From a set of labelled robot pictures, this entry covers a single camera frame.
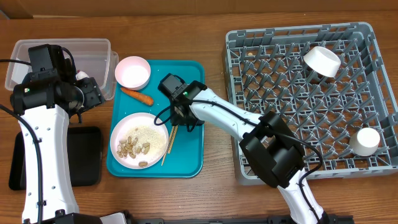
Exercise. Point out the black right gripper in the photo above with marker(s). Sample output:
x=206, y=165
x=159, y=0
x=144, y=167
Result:
x=182, y=116

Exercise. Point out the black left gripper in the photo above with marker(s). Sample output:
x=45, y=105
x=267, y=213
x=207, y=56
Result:
x=94, y=94

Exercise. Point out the wooden chopstick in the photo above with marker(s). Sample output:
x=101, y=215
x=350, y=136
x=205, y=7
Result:
x=170, y=140
x=175, y=133

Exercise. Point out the orange carrot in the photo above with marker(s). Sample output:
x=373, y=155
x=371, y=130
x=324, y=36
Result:
x=145, y=99

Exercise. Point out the pink bowl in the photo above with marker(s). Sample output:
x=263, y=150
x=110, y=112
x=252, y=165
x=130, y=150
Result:
x=133, y=72

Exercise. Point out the white bowl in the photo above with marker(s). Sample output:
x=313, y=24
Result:
x=323, y=61

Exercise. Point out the white cup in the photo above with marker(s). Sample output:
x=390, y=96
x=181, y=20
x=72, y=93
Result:
x=365, y=142

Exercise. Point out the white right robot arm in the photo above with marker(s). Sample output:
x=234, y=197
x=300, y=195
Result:
x=273, y=152

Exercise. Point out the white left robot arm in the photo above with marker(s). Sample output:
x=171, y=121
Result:
x=44, y=108

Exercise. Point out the grey plastic dishwasher rack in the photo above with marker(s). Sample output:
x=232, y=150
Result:
x=265, y=71

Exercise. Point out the clear plastic bin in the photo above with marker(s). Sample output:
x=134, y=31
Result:
x=92, y=56

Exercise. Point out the teal plastic tray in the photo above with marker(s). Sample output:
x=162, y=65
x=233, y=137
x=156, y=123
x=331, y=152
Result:
x=186, y=157

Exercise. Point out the black tray bin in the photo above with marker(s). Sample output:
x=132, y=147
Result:
x=84, y=146

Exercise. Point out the pink plate with peanuts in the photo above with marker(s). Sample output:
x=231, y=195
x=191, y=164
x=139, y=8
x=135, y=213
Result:
x=137, y=143

